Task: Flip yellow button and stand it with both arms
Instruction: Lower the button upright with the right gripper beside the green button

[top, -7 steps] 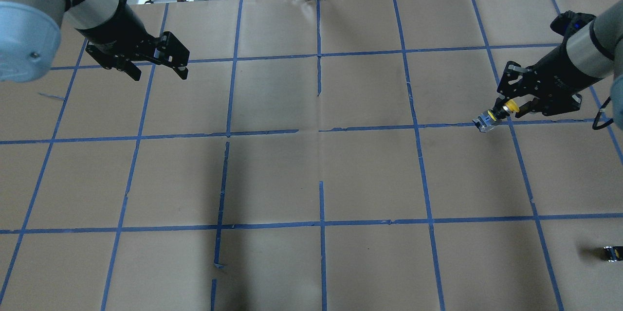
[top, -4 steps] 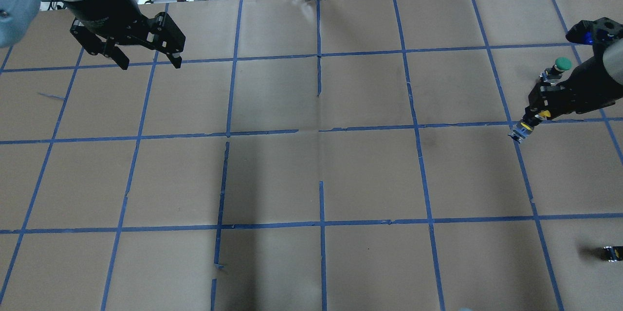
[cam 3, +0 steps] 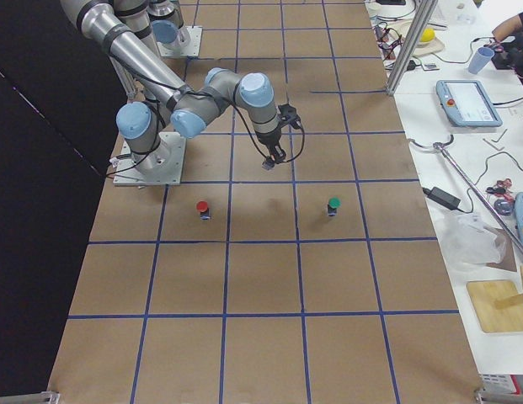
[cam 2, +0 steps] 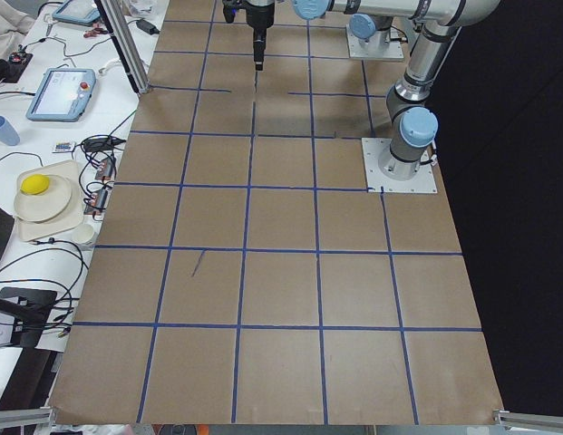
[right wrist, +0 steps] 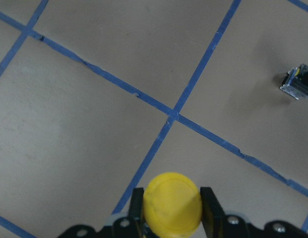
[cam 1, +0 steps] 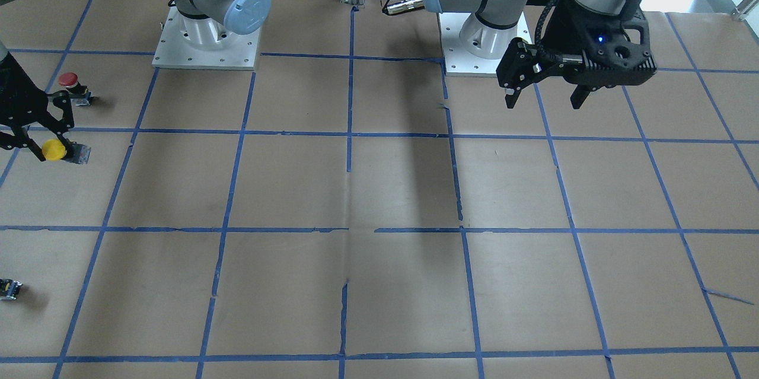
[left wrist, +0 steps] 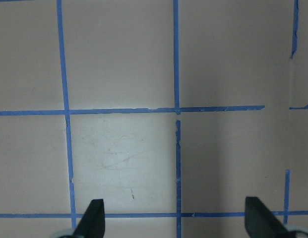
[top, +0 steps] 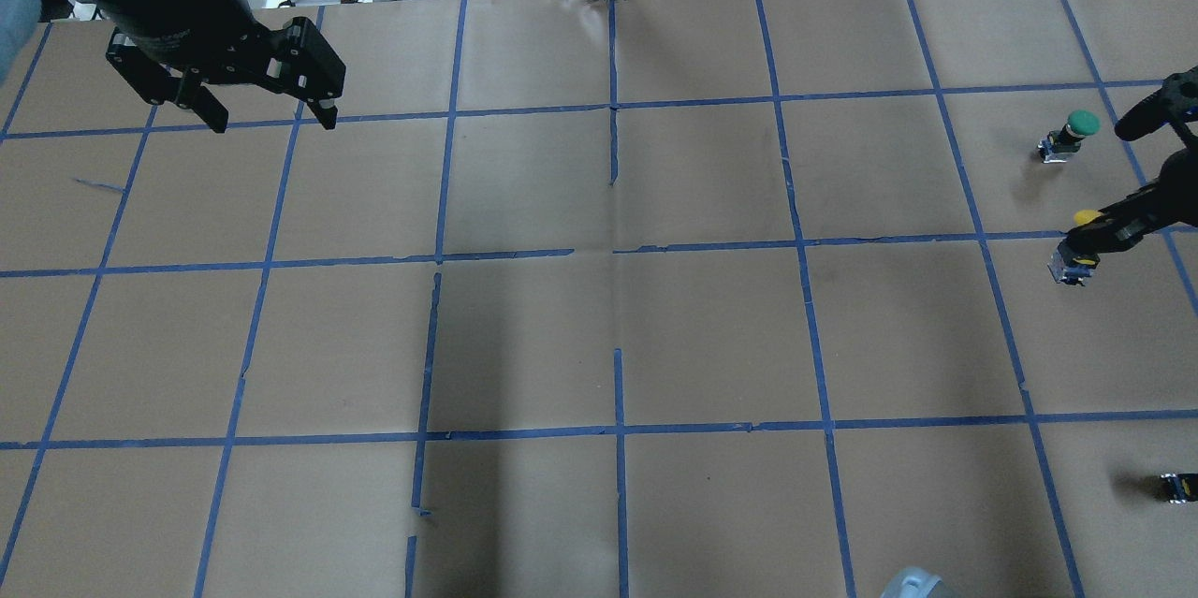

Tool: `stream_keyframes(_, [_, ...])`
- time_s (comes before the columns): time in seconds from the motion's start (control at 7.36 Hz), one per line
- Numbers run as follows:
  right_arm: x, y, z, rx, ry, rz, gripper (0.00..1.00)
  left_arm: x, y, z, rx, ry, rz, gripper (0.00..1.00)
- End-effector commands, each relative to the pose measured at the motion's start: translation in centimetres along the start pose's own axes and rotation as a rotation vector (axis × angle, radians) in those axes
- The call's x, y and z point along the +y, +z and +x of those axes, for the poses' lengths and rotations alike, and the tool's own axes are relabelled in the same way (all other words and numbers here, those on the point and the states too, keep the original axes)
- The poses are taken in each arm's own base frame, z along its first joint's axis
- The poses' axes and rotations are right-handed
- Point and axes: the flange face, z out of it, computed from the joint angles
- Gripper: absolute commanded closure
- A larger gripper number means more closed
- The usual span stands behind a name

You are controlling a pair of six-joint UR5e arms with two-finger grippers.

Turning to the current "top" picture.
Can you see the yellow push button switch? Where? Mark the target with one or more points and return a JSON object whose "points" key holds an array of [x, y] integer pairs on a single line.
{"points": [[1071, 263]]}

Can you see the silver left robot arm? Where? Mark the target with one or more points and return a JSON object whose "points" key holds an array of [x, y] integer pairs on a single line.
{"points": [[175, 52]]}

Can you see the small black switch block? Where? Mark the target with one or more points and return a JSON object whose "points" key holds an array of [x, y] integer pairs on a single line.
{"points": [[1178, 487]]}

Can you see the green push button switch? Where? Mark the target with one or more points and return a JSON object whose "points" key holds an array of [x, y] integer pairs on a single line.
{"points": [[1060, 146]]}

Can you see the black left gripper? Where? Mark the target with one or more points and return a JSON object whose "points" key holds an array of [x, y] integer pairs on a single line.
{"points": [[178, 21]]}

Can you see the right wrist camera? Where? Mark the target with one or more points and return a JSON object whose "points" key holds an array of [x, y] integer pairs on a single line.
{"points": [[1174, 106]]}

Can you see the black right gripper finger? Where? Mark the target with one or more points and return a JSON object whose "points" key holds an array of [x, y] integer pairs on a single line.
{"points": [[1156, 205], [1103, 240]]}

